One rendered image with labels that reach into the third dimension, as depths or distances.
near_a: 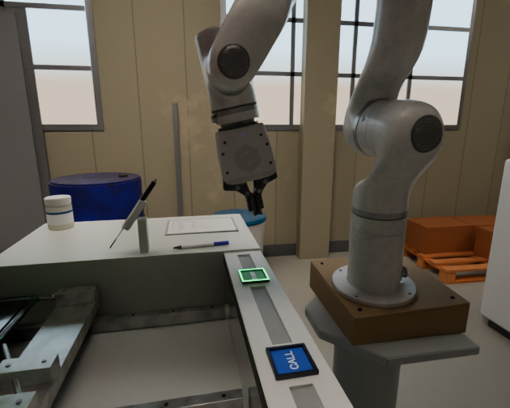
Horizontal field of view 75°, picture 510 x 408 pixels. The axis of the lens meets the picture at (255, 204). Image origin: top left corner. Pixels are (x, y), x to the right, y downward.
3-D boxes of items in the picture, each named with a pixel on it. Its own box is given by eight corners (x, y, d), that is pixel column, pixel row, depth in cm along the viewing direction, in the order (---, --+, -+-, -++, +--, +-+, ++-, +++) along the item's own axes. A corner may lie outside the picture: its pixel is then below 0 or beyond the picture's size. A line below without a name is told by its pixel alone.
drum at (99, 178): (153, 274, 293) (145, 169, 273) (147, 309, 235) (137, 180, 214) (77, 280, 280) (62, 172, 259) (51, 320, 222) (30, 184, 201)
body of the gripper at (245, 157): (210, 125, 57) (226, 188, 59) (268, 112, 58) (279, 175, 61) (208, 125, 64) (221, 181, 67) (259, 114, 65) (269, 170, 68)
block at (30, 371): (-7, 391, 49) (-11, 373, 49) (6, 374, 53) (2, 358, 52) (53, 383, 51) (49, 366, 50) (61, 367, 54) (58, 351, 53)
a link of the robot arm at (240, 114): (210, 112, 56) (214, 129, 56) (261, 101, 57) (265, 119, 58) (208, 114, 64) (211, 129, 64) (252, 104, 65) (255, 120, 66)
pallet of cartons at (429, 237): (485, 247, 357) (490, 213, 348) (555, 276, 288) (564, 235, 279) (396, 253, 339) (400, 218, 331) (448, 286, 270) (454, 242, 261)
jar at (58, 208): (44, 231, 97) (39, 199, 95) (53, 224, 104) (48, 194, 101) (70, 230, 98) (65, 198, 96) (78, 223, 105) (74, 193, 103)
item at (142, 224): (123, 255, 79) (117, 200, 76) (125, 249, 83) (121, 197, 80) (150, 253, 80) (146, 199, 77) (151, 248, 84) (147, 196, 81)
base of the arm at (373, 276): (393, 265, 89) (400, 198, 84) (433, 305, 71) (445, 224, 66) (323, 268, 88) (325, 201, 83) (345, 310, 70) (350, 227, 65)
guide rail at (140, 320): (-15, 346, 69) (-18, 332, 68) (-10, 339, 71) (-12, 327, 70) (225, 319, 78) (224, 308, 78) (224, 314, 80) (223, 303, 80)
